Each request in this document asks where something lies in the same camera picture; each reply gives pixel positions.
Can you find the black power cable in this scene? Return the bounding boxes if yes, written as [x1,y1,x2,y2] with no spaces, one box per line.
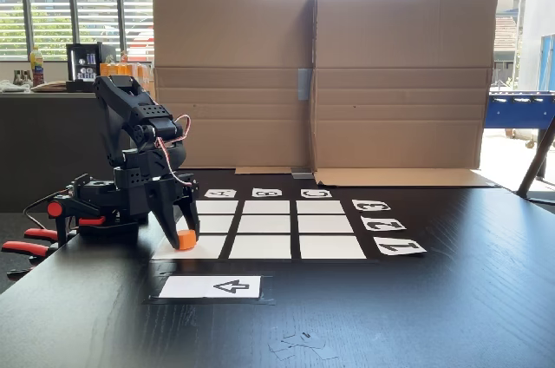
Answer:
[23,187,73,231]

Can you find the yellow drink bottle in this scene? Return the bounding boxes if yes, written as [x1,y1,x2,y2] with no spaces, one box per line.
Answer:
[29,46,45,88]

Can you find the letter A paper label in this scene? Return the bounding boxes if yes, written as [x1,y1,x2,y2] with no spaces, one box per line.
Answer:
[203,187,238,200]

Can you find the white arrow paper sheet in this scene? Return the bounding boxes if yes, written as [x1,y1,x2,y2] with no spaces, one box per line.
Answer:
[158,275,262,299]

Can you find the black clamp with red knob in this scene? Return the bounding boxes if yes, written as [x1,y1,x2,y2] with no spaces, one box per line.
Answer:
[46,194,108,248]

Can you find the number 1 paper label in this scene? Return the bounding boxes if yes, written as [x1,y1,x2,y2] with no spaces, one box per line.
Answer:
[372,236,428,257]

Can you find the black mini fridge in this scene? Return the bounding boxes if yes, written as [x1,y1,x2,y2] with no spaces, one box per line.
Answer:
[65,42,117,94]

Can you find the white cloth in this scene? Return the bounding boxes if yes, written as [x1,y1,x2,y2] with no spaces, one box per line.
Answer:
[0,79,32,94]

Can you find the number 3 paper label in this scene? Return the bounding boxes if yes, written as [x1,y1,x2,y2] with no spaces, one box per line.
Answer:
[351,199,392,214]

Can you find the grey tape strip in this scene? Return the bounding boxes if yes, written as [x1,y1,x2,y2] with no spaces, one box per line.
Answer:
[297,68,313,102]

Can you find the orange carton pack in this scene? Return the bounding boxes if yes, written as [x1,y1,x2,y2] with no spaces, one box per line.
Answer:
[99,62,153,94]

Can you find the red and white servo cable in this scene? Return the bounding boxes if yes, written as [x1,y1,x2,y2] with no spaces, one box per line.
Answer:
[155,114,193,187]

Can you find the brown cardboard box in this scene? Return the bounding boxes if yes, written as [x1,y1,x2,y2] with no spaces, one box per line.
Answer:
[311,0,500,189]
[152,0,317,174]

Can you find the clear tape scraps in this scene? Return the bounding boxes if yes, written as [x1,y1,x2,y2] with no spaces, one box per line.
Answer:
[267,331,339,361]

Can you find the blue foosball table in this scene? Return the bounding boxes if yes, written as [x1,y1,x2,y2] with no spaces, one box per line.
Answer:
[484,89,555,131]

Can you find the slanted metal table leg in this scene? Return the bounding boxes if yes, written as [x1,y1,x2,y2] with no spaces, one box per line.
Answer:
[516,118,555,198]

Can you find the red-handled black clamp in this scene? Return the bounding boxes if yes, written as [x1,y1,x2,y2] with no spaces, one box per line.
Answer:
[1,227,60,280]

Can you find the white nine-square grid sheet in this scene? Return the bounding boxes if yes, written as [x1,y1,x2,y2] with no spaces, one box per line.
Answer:
[151,199,369,261]

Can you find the number 2 paper label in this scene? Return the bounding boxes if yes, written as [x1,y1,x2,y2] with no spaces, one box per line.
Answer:
[360,215,408,233]

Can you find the window with blinds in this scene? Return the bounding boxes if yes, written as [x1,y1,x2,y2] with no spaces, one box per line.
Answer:
[0,0,162,62]

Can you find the round orange token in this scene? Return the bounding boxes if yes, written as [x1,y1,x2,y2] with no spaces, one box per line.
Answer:
[176,228,199,251]

